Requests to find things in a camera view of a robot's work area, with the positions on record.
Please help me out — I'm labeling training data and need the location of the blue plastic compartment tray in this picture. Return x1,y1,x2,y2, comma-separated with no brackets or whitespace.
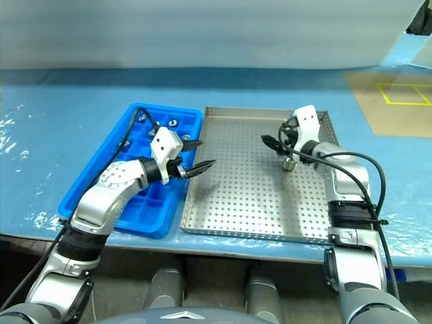
57,103,203,240

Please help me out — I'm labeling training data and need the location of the thin white wire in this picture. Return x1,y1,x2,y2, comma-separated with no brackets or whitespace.
88,288,99,321

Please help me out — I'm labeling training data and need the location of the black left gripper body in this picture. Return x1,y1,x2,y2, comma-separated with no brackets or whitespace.
167,153,190,180

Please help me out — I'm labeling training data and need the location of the perforated steel tray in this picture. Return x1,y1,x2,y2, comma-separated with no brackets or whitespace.
180,106,342,246

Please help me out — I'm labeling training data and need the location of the grey rounded knee cover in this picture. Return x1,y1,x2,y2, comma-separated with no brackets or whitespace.
143,266,185,310
244,266,283,321

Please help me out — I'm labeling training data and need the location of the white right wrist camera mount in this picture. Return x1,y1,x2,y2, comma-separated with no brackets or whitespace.
289,105,321,165

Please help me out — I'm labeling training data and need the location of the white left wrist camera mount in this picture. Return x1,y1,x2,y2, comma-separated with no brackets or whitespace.
149,127,185,186

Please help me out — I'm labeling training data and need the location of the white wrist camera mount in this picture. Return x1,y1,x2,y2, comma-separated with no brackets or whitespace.
289,105,321,165
149,127,185,186

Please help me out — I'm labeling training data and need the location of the dark fabric object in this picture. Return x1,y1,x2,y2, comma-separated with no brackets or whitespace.
406,0,432,34

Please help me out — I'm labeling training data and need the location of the grey robot torso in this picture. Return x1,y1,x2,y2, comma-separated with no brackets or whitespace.
89,305,271,324

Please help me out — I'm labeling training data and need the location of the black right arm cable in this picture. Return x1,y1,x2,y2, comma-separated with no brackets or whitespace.
278,121,401,301

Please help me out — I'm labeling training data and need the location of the brown cardboard sheet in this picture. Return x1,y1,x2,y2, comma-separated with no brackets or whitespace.
342,69,432,138

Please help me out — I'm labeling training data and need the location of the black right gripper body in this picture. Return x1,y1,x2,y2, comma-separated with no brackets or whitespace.
278,116,301,161

